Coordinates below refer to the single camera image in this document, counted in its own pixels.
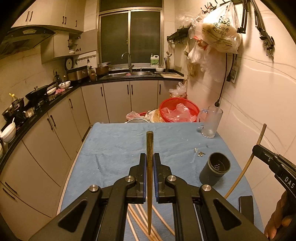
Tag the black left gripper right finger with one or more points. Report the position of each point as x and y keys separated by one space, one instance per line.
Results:
x=200 y=213

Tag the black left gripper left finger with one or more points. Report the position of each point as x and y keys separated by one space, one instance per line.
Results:
x=99 y=213

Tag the wooden chopstick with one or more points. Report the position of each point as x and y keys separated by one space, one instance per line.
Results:
x=144 y=218
x=163 y=221
x=131 y=227
x=247 y=163
x=140 y=223
x=150 y=153

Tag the dark kitchen window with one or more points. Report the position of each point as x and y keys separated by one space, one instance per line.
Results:
x=130 y=26

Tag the right hand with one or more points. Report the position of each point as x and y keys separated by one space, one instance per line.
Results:
x=281 y=217

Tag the black phone on table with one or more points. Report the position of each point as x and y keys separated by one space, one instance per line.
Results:
x=246 y=207

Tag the black utensil holder cup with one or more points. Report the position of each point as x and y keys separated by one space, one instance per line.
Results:
x=215 y=168

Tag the blue towel mat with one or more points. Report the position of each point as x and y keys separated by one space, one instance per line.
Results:
x=179 y=175

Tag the clear glass mug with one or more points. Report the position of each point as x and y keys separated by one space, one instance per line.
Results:
x=213 y=116

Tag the red plastic basket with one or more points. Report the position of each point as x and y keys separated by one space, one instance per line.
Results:
x=176 y=110

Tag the white ceramic bowl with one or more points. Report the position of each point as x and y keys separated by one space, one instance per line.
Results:
x=9 y=133

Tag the black wok pan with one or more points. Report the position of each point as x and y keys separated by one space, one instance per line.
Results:
x=39 y=92

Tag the yellow cap oil bottle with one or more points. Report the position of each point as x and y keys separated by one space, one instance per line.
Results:
x=14 y=101

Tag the wooden cutting board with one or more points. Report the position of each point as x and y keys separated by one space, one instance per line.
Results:
x=172 y=75

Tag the stainless rice cooker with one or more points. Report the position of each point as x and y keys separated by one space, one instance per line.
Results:
x=76 y=74

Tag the brown cooking pot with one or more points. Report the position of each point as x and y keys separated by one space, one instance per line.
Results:
x=102 y=69

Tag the chrome sink faucet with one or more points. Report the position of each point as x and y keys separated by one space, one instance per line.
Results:
x=129 y=60

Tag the white plastic bag with food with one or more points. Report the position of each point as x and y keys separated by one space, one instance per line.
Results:
x=219 y=29

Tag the green detergent jug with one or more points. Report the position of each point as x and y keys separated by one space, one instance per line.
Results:
x=154 y=60

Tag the black range hood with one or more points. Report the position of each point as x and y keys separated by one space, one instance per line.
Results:
x=23 y=39

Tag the black wall shelf rack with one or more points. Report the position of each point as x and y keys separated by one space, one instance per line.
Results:
x=178 y=36

